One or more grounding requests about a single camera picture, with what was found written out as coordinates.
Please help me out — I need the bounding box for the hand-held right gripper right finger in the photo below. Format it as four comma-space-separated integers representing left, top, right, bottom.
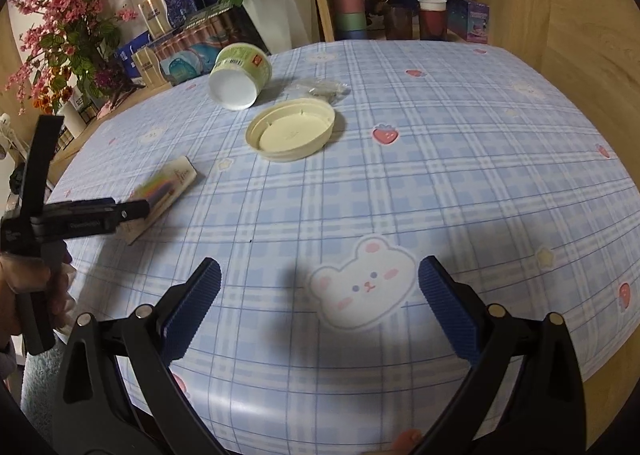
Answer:
418, 255, 587, 455

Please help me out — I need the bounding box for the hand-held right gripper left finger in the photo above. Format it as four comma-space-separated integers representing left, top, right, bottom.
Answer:
52, 257, 222, 455

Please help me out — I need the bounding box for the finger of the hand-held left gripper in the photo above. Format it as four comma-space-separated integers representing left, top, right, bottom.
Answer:
19, 114, 67, 226
37, 198, 152, 225

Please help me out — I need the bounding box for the white card with coloured items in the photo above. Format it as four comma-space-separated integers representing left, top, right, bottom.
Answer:
121, 156, 201, 245

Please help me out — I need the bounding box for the person's left hand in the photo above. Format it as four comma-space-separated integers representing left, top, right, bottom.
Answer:
0, 241, 77, 337

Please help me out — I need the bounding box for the white desk fan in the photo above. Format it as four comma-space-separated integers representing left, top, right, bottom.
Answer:
0, 112, 23, 171

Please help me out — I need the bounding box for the white vase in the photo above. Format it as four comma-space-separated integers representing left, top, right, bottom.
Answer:
59, 99, 83, 136

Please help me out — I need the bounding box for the row of small brown bottles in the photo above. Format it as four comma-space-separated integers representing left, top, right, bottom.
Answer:
77, 102, 101, 128

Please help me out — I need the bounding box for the orange flower bunch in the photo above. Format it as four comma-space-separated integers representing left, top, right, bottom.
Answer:
35, 65, 76, 113

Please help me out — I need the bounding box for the blue and white box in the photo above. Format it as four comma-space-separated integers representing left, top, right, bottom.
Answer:
116, 32, 151, 81

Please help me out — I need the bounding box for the gold and blue box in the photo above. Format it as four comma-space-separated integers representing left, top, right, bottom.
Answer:
131, 46, 163, 86
137, 0, 198, 40

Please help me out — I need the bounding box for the pink blossom arrangement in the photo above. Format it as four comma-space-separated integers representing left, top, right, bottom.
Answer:
2, 0, 138, 116

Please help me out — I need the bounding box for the blue plaid tablecloth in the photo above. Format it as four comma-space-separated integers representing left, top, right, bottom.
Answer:
47, 38, 632, 455

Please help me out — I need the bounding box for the grey fluffy cloth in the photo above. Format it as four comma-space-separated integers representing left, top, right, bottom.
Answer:
20, 347, 68, 421

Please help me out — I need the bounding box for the cream round lid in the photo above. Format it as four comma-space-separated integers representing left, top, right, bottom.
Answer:
245, 98, 336, 163

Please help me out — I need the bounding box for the green white paper cup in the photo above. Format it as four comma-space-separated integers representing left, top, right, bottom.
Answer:
207, 42, 273, 111

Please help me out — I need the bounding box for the black box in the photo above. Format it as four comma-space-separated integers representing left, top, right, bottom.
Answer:
182, 4, 271, 56

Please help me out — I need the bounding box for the crumpled clear plastic wrapper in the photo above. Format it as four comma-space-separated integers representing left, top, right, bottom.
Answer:
292, 78, 351, 103

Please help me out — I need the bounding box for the red cup white lid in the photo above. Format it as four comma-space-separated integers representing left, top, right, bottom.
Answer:
417, 0, 448, 41

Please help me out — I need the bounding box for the purple and blue box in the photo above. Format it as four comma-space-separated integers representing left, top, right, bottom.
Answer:
447, 0, 491, 43

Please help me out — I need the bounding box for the dark brown tumbler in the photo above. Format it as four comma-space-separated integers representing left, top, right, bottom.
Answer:
384, 4, 413, 41

